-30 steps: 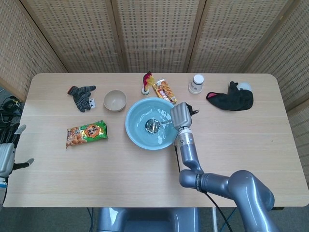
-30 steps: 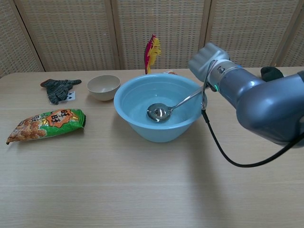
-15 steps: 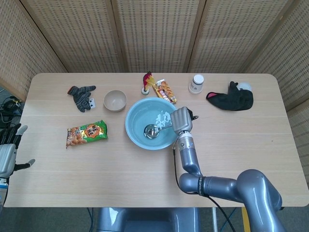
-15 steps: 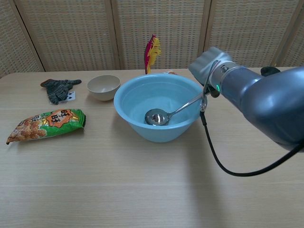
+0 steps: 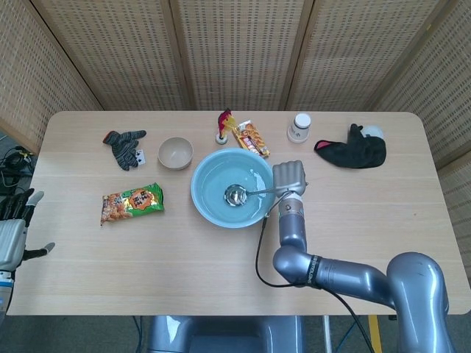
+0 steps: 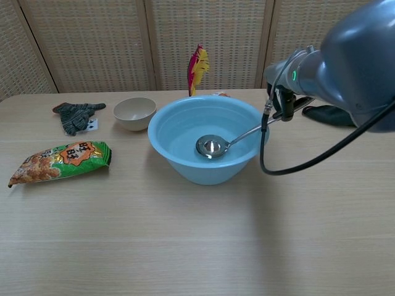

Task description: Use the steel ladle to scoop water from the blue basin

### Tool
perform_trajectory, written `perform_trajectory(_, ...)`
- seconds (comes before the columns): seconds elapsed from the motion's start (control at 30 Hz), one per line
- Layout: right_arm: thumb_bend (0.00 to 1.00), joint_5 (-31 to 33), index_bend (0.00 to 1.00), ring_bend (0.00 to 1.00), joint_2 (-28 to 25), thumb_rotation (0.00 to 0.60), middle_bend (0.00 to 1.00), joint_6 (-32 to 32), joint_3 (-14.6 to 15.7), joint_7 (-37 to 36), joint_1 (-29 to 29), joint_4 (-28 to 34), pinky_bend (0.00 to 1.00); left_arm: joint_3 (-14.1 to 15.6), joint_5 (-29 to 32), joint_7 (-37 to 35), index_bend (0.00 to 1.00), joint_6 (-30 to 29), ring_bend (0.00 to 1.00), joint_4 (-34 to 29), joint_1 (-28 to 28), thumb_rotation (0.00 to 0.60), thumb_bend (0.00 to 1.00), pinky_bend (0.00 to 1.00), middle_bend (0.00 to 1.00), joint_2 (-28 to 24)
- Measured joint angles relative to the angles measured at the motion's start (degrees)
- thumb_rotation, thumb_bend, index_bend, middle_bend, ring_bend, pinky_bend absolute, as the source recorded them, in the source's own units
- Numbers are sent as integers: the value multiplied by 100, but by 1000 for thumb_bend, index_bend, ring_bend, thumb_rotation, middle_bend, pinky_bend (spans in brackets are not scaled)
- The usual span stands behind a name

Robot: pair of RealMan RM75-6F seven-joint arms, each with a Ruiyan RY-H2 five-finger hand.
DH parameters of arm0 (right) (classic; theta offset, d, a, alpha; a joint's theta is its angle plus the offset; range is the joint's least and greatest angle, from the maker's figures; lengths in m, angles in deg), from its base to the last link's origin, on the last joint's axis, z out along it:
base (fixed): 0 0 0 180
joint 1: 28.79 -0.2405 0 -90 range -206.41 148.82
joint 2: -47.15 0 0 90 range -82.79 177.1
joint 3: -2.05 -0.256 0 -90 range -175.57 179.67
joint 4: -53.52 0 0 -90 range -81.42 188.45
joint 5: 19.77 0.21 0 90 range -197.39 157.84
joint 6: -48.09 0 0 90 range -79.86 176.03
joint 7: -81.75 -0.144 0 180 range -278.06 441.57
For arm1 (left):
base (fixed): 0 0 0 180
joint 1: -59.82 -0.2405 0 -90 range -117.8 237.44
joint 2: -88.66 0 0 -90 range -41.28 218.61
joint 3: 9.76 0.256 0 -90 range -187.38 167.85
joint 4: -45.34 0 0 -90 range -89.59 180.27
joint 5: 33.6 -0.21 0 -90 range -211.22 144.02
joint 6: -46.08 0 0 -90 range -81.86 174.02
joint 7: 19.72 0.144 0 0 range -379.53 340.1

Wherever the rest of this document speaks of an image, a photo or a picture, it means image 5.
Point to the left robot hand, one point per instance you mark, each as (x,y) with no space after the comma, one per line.
(11,239)

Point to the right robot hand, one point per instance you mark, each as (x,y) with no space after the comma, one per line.
(290,178)

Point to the metal ladle black grip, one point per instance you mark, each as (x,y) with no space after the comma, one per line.
(235,195)

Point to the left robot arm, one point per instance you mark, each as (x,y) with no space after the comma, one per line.
(4,294)

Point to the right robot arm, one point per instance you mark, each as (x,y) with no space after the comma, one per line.
(353,276)

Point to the light blue plastic basin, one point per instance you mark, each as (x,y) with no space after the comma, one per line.
(217,206)

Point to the white paper cup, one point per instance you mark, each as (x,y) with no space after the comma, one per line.
(299,130)

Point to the orange snack packet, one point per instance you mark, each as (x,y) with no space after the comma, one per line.
(252,139)

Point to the black cloth mitt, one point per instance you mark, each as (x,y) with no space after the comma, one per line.
(353,152)

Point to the red yellow toy figure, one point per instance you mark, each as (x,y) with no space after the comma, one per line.
(223,123)

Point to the white round object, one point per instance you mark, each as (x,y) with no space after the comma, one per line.
(374,131)

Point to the beige bowl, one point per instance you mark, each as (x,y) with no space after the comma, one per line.
(176,154)

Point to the green orange snack bag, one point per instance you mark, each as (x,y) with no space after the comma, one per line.
(132,204)

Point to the woven folding screen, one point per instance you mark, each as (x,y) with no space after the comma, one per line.
(235,51)

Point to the striped knit work glove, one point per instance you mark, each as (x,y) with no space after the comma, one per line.
(123,145)

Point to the playing card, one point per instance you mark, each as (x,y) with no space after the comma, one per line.
(141,157)

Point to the grey robot torso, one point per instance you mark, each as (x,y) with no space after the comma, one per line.
(221,334)

